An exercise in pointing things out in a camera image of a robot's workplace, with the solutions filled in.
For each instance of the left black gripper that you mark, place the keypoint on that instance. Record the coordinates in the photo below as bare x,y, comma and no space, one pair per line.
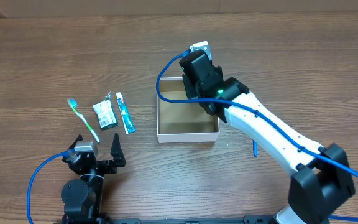
101,165

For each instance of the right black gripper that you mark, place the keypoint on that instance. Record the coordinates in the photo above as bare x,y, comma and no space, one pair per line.
190,89

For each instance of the green white soap packet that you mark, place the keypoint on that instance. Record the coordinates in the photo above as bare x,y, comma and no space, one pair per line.
105,113

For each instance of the teal toothpaste tube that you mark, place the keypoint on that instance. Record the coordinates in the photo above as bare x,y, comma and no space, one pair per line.
128,124

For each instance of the green white toothbrush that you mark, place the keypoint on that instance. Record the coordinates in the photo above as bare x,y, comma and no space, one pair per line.
73,105

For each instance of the blue razor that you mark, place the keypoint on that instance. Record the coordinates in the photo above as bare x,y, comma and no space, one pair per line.
255,148

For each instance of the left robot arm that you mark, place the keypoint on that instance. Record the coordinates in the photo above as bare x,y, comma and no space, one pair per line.
82,197

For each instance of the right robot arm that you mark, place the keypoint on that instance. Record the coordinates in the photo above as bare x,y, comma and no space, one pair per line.
320,177

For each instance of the white cardboard box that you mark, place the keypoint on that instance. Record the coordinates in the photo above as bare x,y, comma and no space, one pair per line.
181,123

